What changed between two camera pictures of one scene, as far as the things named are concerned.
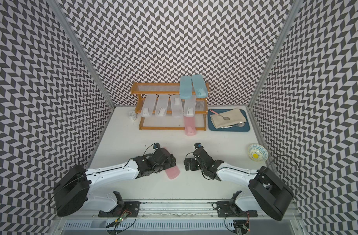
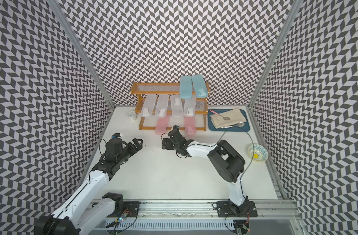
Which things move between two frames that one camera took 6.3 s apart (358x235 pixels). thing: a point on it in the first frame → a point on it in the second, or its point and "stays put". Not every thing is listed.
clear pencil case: (148, 109) stays put
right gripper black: (187, 164) → (167, 141)
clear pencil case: (189, 110) stays put
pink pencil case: (190, 126) stays put
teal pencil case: (200, 87) stays put
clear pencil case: (177, 106) stays put
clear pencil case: (162, 105) stays put
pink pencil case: (173, 172) → (161, 125)
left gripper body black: (166, 165) → (122, 157)
